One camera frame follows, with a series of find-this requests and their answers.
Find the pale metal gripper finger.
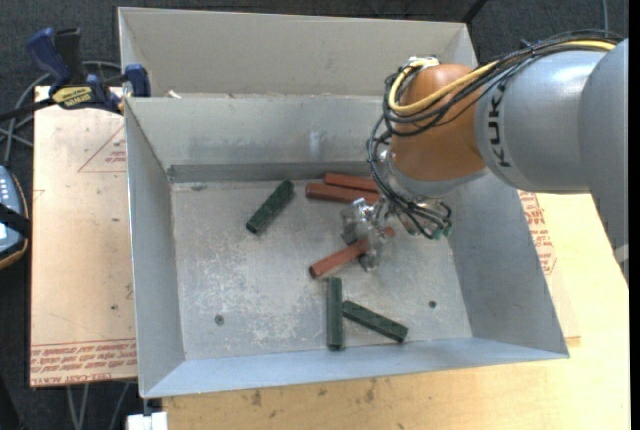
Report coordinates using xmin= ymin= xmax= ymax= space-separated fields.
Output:
xmin=341 ymin=217 xmax=362 ymax=245
xmin=359 ymin=240 xmax=383 ymax=273

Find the red-brown block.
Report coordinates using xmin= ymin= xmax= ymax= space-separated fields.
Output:
xmin=308 ymin=226 xmax=397 ymax=280
xmin=304 ymin=182 xmax=382 ymax=207
xmin=323 ymin=172 xmax=382 ymax=194

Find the dark green flat block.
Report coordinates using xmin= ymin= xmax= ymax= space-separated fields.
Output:
xmin=341 ymin=299 xmax=410 ymax=345
xmin=245 ymin=178 xmax=297 ymax=236
xmin=325 ymin=276 xmax=347 ymax=352

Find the grey metal bin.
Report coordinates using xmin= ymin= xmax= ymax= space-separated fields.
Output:
xmin=117 ymin=6 xmax=571 ymax=400

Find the brown cardboard board, red print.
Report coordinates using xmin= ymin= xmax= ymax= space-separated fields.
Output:
xmin=29 ymin=84 xmax=583 ymax=390

